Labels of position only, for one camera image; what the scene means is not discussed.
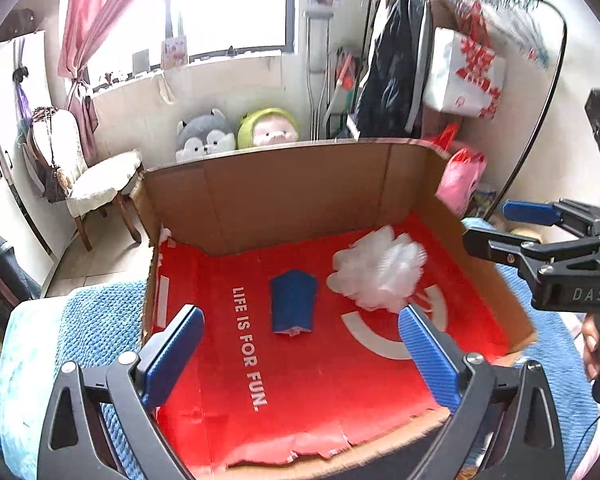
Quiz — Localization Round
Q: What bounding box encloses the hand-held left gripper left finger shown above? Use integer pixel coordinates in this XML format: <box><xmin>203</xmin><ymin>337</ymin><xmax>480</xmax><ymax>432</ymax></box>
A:
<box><xmin>37</xmin><ymin>304</ymin><xmax>206</xmax><ymax>480</ymax></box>

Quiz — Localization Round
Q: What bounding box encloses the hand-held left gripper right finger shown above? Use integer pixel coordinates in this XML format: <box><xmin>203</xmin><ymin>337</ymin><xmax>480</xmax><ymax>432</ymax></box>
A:
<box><xmin>397</xmin><ymin>304</ymin><xmax>566</xmax><ymax>480</ymax></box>

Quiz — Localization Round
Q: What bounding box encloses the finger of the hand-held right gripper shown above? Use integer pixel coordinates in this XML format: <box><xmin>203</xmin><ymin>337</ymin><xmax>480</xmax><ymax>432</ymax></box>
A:
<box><xmin>502</xmin><ymin>199</ymin><xmax>600</xmax><ymax>241</ymax></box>
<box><xmin>462</xmin><ymin>227</ymin><xmax>600</xmax><ymax>281</ymax></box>

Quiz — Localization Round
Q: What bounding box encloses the cardboard box red inside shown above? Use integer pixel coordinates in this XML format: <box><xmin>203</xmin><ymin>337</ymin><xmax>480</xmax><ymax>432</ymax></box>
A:
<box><xmin>130</xmin><ymin>140</ymin><xmax>538</xmax><ymax>480</ymax></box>

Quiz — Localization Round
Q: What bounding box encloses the person's right hand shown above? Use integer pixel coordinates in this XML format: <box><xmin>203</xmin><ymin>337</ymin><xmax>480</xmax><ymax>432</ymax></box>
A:
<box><xmin>581</xmin><ymin>314</ymin><xmax>600</xmax><ymax>381</ymax></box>

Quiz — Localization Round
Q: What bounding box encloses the colourful snack packet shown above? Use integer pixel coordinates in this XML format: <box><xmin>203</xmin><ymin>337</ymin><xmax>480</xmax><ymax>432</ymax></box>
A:
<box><xmin>467</xmin><ymin>190</ymin><xmax>498</xmax><ymax>218</ymax></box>

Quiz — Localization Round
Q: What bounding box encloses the pink plastic bag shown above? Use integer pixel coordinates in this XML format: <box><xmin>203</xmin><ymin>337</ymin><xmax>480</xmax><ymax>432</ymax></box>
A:
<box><xmin>436</xmin><ymin>147</ymin><xmax>487</xmax><ymax>218</ymax></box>

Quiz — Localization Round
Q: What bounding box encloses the blue knit blanket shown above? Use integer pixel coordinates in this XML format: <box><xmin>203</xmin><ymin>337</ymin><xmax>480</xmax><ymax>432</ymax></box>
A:
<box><xmin>0</xmin><ymin>217</ymin><xmax>600</xmax><ymax>480</ymax></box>

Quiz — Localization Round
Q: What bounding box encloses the white mesh bath pouf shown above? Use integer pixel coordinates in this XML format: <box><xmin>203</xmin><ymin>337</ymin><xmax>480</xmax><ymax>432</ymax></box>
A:
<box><xmin>331</xmin><ymin>225</ymin><xmax>428</xmax><ymax>311</ymax></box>

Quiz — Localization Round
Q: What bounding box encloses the red plastic bag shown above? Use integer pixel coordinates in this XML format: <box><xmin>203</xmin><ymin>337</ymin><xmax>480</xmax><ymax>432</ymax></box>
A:
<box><xmin>422</xmin><ymin>122</ymin><xmax>463</xmax><ymax>153</ymax></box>

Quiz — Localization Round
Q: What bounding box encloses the blue folded cloth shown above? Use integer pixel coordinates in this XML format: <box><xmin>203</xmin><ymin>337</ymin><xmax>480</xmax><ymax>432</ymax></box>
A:
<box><xmin>270</xmin><ymin>269</ymin><xmax>320</xmax><ymax>337</ymax></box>

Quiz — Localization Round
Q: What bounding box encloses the white paper bag red print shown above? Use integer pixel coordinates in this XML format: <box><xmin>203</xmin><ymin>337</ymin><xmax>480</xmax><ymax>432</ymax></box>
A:
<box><xmin>424</xmin><ymin>2</ymin><xmax>508</xmax><ymax>120</ymax></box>

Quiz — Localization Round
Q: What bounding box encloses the pale teal bedsheet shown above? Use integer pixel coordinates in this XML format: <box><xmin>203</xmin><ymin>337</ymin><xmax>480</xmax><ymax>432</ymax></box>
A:
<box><xmin>0</xmin><ymin>295</ymin><xmax>71</xmax><ymax>480</ymax></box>

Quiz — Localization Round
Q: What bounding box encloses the black metal clothes rack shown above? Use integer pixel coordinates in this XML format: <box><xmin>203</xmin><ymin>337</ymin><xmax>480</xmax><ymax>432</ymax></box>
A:
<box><xmin>367</xmin><ymin>0</ymin><xmax>568</xmax><ymax>221</ymax></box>

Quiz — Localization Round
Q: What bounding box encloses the wooden chair white cushion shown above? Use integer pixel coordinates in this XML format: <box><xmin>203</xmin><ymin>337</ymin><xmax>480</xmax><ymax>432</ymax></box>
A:
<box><xmin>27</xmin><ymin>107</ymin><xmax>146</xmax><ymax>252</ymax></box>

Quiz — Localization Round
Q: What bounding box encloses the dark hanging jacket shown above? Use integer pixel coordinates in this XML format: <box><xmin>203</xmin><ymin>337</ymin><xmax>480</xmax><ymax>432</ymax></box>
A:
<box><xmin>354</xmin><ymin>0</ymin><xmax>433</xmax><ymax>140</ymax></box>

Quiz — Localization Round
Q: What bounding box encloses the brown handbag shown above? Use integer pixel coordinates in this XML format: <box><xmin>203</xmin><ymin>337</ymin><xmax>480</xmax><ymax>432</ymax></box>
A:
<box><xmin>30</xmin><ymin>106</ymin><xmax>73</xmax><ymax>204</ymax></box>

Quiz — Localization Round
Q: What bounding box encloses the grey husky plush toy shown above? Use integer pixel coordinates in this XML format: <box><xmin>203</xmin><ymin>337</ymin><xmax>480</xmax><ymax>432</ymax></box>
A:
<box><xmin>175</xmin><ymin>107</ymin><xmax>238</xmax><ymax>163</ymax></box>

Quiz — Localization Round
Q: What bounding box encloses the pig plush green hood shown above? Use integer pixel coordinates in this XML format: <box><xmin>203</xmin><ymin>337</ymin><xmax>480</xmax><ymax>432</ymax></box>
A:
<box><xmin>237</xmin><ymin>106</ymin><xmax>301</xmax><ymax>150</ymax></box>

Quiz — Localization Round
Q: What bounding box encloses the grey metal crutch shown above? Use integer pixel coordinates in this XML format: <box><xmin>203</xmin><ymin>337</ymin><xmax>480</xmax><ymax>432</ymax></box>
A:
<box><xmin>302</xmin><ymin>4</ymin><xmax>337</xmax><ymax>142</ymax></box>

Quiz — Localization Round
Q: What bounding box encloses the white wardrobe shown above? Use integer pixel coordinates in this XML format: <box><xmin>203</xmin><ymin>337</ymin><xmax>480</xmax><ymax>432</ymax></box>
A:
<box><xmin>0</xmin><ymin>30</ymin><xmax>68</xmax><ymax>261</ymax></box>

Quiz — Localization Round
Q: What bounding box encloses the pink floral card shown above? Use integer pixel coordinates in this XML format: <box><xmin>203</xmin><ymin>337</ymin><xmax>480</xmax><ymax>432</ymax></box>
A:
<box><xmin>161</xmin><ymin>36</ymin><xmax>188</xmax><ymax>71</ymax></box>

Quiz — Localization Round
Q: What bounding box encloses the purple hanging ribbon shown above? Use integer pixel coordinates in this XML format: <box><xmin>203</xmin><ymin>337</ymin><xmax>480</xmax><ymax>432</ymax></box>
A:
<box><xmin>12</xmin><ymin>37</ymin><xmax>31</xmax><ymax>111</ymax></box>

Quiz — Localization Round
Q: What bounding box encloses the pink curtain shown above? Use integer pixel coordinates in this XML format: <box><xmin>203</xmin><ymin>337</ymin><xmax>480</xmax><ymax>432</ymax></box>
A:
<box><xmin>57</xmin><ymin>0</ymin><xmax>173</xmax><ymax>148</ymax></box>

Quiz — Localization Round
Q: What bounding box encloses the red white long-handled tool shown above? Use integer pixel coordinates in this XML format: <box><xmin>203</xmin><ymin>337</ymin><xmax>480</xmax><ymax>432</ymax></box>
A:
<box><xmin>332</xmin><ymin>47</ymin><xmax>361</xmax><ymax>111</ymax></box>

